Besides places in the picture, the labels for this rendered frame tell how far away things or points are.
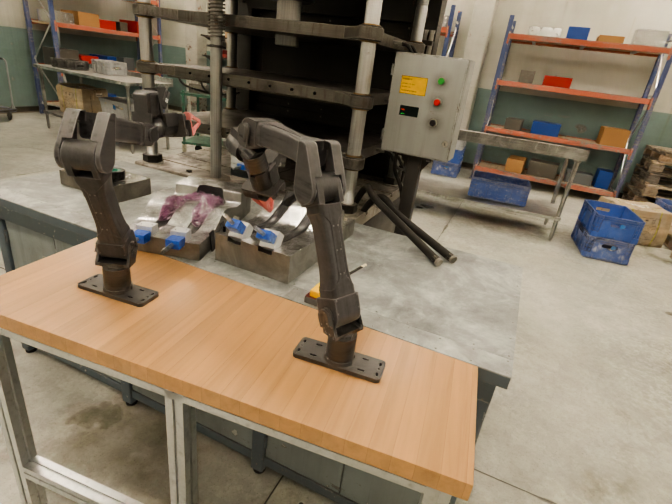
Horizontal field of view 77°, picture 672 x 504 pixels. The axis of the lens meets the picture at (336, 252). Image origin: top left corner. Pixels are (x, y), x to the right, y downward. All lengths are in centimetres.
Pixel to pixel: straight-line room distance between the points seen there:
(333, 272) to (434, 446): 37
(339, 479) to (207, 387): 79
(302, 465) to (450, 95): 148
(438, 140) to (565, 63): 591
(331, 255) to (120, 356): 48
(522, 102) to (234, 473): 689
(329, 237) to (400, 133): 111
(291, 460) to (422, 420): 83
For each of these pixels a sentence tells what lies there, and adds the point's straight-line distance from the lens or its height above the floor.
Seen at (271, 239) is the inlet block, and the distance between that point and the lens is 120.
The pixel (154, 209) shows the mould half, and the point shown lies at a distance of 155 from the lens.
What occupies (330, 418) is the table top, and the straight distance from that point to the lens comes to 84.
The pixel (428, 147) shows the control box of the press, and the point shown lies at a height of 112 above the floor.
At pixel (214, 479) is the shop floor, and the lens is 177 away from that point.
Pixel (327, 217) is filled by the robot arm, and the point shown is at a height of 111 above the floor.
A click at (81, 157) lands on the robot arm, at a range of 100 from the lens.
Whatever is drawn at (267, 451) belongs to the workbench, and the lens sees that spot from 167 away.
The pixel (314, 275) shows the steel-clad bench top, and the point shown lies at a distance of 130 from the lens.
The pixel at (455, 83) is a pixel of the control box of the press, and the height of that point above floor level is 138.
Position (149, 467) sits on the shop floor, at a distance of 183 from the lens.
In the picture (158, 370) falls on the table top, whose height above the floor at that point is 80.
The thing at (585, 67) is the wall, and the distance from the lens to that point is 771.
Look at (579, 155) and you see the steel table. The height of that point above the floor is 88.
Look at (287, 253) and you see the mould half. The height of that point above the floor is 89.
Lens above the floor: 140
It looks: 24 degrees down
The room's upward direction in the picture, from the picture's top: 7 degrees clockwise
